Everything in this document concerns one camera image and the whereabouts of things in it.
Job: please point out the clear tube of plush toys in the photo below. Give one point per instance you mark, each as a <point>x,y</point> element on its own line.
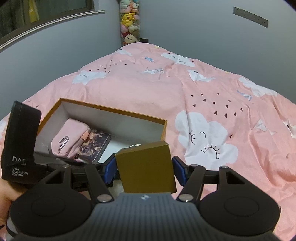
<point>129,23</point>

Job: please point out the pink printed duvet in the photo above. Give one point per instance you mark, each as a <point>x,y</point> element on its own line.
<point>161,92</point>

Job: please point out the window with grey sill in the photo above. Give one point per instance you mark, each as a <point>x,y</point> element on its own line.
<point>46,9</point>

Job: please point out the orange cardboard box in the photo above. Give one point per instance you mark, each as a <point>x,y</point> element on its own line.
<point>104,120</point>

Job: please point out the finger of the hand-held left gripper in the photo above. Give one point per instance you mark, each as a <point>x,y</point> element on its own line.
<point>55,162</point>

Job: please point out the dark bedside object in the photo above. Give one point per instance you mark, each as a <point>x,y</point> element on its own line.
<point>143,40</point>

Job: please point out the grey wall socket panel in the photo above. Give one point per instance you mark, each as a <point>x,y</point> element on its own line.
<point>249,16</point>

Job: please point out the pink zipper pouch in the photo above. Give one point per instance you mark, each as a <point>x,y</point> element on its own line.
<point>69,129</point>

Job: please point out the small gold box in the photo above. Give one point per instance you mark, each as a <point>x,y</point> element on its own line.
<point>145,166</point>

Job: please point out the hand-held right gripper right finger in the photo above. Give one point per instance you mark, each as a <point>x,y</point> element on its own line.
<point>179,171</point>

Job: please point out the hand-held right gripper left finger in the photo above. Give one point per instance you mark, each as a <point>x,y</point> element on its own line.
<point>109,171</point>

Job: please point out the illustrated dark card box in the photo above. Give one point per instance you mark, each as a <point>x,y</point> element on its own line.
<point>94,143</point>

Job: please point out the person's left hand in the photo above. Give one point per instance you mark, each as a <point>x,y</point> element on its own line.
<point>9,192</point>

